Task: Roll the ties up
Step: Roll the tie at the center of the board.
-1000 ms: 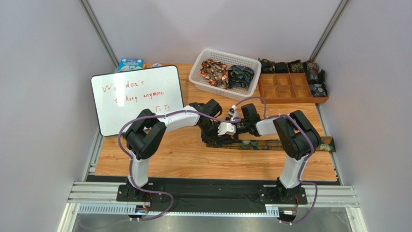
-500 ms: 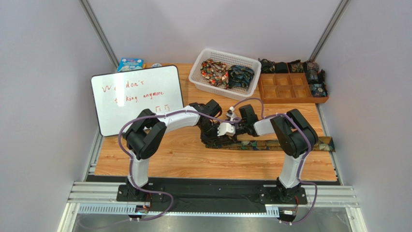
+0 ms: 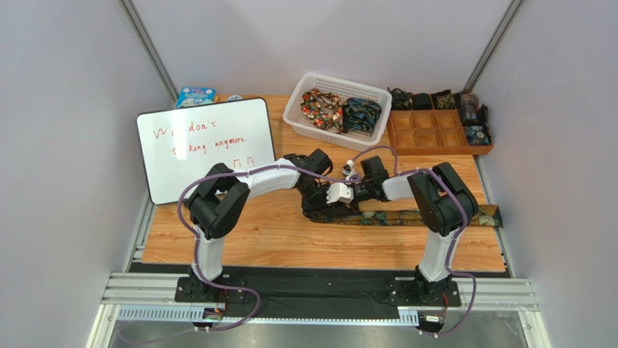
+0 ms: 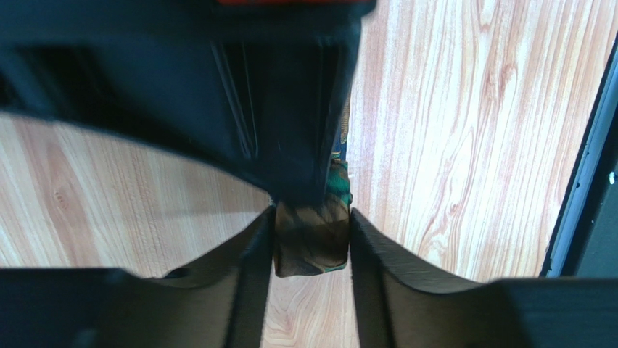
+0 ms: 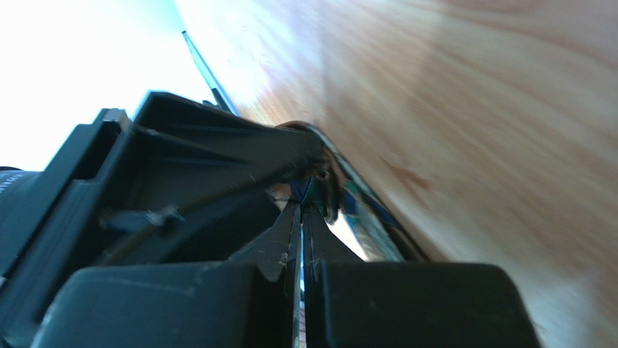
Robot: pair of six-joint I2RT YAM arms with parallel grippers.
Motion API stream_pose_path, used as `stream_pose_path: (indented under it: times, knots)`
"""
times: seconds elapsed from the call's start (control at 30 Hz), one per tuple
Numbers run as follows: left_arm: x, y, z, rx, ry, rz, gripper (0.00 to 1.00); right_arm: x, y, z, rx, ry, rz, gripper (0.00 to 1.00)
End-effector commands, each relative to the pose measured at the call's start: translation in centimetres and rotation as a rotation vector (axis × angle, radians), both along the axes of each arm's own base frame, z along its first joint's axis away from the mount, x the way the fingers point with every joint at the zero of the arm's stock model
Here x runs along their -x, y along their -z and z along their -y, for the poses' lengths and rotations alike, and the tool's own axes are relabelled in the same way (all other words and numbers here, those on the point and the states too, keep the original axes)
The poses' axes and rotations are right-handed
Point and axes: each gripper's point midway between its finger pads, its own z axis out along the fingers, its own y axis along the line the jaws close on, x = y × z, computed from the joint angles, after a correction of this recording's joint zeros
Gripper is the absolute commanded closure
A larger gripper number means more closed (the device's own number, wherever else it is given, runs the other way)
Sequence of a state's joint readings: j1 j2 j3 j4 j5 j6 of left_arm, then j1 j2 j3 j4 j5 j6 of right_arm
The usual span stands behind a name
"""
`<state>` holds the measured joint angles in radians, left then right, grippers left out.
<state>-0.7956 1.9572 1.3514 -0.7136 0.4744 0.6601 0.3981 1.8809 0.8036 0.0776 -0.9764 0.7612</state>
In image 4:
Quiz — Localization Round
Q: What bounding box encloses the blue brown floral tie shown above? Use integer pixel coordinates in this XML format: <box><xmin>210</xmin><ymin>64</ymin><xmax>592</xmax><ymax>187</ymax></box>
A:
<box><xmin>270</xmin><ymin>100</ymin><xmax>353</xmax><ymax>278</ymax></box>

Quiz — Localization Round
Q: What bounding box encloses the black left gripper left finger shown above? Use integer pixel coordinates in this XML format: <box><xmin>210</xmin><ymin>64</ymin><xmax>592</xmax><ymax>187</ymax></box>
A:
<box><xmin>1</xmin><ymin>208</ymin><xmax>274</xmax><ymax>347</ymax></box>

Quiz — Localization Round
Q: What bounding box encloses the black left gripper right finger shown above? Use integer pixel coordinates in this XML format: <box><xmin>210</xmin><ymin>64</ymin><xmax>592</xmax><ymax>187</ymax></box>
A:
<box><xmin>350</xmin><ymin>210</ymin><xmax>617</xmax><ymax>347</ymax></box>

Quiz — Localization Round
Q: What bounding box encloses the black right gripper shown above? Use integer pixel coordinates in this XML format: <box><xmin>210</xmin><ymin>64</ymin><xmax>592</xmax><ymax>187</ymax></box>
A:
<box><xmin>1</xmin><ymin>1</ymin><xmax>376</xmax><ymax>205</ymax></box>

